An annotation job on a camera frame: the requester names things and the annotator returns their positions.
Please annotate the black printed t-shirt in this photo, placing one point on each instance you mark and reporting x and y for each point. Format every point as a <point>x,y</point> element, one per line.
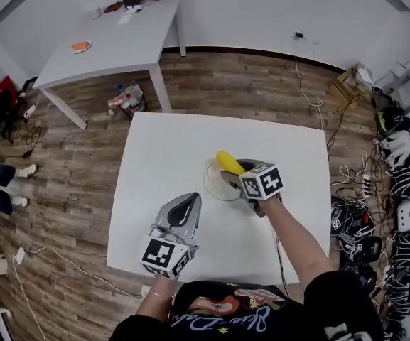
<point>261,314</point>

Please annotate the black wall charger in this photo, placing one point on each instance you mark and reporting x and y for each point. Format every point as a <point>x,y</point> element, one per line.
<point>299,35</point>

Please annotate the person's right forearm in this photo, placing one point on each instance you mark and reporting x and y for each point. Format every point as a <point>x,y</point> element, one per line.
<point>297,242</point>

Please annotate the trash bin with bottles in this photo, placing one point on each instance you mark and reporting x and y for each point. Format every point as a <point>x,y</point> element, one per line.
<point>128,98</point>

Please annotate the person's left forearm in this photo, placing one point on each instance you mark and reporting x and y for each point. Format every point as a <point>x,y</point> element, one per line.
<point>156,304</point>

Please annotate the yellow corn cob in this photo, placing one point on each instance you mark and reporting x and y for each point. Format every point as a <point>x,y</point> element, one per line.
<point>227,162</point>

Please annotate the white power strip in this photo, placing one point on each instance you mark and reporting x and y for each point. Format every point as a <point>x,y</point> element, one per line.
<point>30,111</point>
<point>367,185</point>

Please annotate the clear glass plate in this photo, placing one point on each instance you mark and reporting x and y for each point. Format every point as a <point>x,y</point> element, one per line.
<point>213,185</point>

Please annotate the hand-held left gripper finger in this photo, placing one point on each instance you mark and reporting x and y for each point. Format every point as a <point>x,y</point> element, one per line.
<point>163,210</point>
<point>196,213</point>

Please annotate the orange food on small plate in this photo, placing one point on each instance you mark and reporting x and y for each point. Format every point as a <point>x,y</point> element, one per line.
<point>80,46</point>

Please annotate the stack of cardboard boxes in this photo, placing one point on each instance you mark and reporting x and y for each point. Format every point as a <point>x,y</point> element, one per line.
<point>348,87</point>

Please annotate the white paper sheet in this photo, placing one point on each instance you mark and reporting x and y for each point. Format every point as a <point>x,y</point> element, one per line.
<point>124,18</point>

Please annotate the pile of black-white headsets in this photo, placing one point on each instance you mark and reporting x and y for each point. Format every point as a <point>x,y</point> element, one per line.
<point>409,211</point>

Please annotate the white table with legs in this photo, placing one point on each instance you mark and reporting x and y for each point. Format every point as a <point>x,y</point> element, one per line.
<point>119,48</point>

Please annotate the red and black chair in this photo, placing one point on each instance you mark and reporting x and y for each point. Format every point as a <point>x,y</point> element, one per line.
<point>7,91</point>

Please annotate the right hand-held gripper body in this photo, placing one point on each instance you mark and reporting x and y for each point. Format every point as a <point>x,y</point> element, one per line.
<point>261,183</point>

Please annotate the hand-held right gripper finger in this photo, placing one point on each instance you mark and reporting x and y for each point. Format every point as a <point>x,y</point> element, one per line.
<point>231,179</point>
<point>252,163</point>

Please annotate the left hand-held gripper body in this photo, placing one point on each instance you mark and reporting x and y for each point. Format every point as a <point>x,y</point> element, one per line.
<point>162,256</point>

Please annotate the brown pouch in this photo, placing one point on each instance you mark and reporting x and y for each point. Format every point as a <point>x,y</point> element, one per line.
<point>113,6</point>

